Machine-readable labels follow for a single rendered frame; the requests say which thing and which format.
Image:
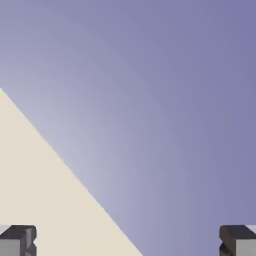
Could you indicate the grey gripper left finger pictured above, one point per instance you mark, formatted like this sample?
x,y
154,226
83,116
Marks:
x,y
16,240

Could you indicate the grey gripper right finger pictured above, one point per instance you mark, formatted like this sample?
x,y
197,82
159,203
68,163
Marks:
x,y
240,240

